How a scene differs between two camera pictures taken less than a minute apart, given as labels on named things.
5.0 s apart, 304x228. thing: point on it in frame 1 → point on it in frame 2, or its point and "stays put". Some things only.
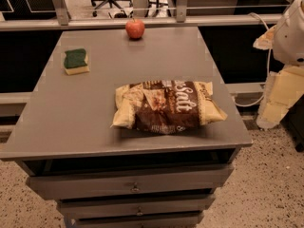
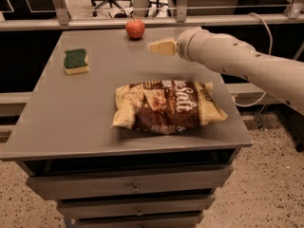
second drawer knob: x=140 y=213 stays put
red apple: x=135 y=28 stays put
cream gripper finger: x=265 y=41 → x=166 y=47
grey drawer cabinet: x=104 y=176 stays put
